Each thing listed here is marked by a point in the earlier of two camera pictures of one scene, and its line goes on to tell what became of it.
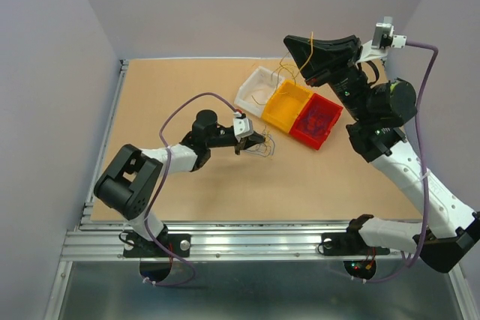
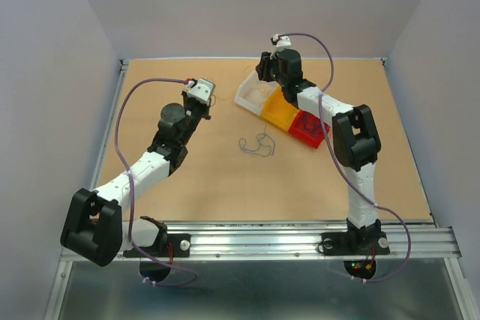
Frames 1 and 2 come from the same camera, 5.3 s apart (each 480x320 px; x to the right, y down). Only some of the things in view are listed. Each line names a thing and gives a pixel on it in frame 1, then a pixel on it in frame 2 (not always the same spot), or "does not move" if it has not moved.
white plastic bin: x=256 y=91 does not move
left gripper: x=250 y=141 → x=187 y=99
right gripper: x=329 y=58 → x=263 y=65
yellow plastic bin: x=284 y=105 does not move
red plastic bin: x=316 y=121 does not move
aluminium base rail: x=104 y=240 does not move
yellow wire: x=310 y=56 → x=261 y=93
